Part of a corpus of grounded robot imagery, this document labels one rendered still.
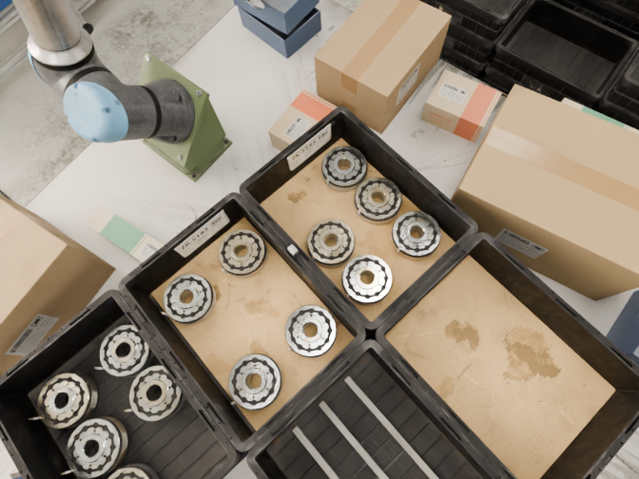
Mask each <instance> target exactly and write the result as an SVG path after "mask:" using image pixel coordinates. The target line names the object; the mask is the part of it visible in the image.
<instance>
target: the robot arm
mask: <svg viewBox="0 0 639 479"><path fill-rule="evenodd" d="M12 2H13V4H14V6H15V7H16V8H17V10H18V12H19V14H20V16H21V18H22V20H23V22H24V24H25V26H26V28H27V29H28V31H29V38H28V54H29V61H30V63H31V65H32V67H33V68H34V70H35V72H36V73H37V75H38V76H39V77H40V78H41V79H42V80H43V81H44V82H45V83H46V84H48V85H49V86H50V87H51V89H52V90H53V91H54V92H55V93H56V94H57V95H58V96H59V97H60V98H61V99H62V100H63V106H64V111H65V114H66V115H68V122H69V124H70V126H71V127H72V128H73V130H74V131H75V132H76V133H77V134H78V135H80V136H81V137H82V138H84V139H86V140H88V141H91V142H95V143H107V144H110V143H116V142H119V141H130V140H141V139H151V140H154V141H157V142H161V143H164V144H179V143H182V142H183V141H185V140H186V139H187V138H188V137H189V136H190V134H191V132H192V130H193V127H194V124H195V109H194V105H193V101H192V99H191V96H190V94H189V93H188V91H187V90H186V88H185V87H184V86H183V85H182V84H181V83H179V82H178V81H176V80H173V79H165V78H162V79H156V80H154V81H151V82H149V83H146V84H144V85H141V86H136V85H125V84H123V83H122V82H121V81H120V80H119V79H118V78H117V77H116V76H115V75H114V74H113V73H112V72H111V71H110V70H109V69H108V68H107V67H106V66H105V65H104V64H103V63H102V62H101V60H100V59H99V57H98V55H97V52H96V49H95V47H94V45H93V42H92V40H91V37H90V35H89V34H88V32H87V31H86V30H85V29H83V28H82V27H80V26H78V25H77V22H76V20H75V17H74V14H73V12H72V9H71V7H70V4H69V2H68V0H12Z"/></svg>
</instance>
